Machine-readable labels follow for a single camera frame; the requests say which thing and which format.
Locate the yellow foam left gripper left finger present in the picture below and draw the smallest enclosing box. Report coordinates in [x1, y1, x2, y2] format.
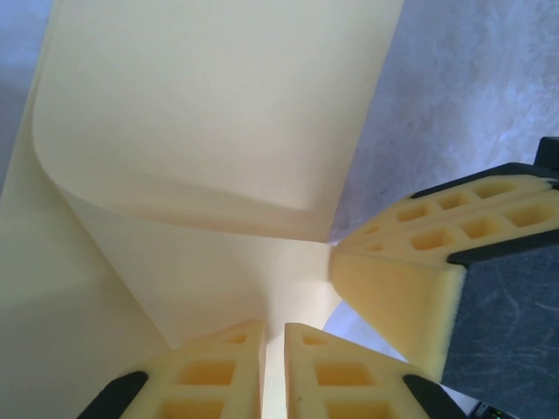
[78, 319, 266, 419]

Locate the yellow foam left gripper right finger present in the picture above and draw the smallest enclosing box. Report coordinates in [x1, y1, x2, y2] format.
[284, 322, 464, 419]

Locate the pale yellow square paper sheet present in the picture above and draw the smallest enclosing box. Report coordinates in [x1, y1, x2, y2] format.
[0, 0, 405, 419]

